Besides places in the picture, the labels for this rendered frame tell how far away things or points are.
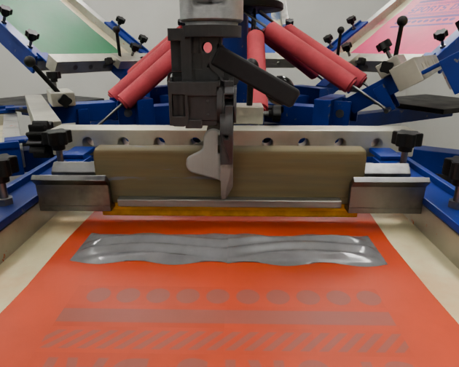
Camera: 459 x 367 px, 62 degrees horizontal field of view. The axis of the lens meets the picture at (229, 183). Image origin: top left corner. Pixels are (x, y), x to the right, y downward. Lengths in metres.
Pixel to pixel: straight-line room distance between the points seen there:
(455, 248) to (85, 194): 0.45
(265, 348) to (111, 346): 0.12
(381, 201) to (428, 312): 0.18
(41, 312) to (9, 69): 5.00
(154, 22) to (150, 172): 4.24
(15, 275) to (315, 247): 0.33
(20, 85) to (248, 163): 4.89
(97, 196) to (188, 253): 0.16
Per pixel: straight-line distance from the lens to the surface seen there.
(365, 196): 0.53
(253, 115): 0.76
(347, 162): 0.52
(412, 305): 0.41
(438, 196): 0.57
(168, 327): 0.36
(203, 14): 0.46
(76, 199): 0.54
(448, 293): 0.45
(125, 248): 0.47
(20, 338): 0.38
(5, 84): 5.38
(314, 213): 0.54
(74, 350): 0.35
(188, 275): 0.42
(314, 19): 4.70
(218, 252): 0.45
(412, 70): 0.87
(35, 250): 0.52
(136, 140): 0.74
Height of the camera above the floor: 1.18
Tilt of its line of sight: 19 degrees down
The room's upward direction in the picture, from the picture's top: straight up
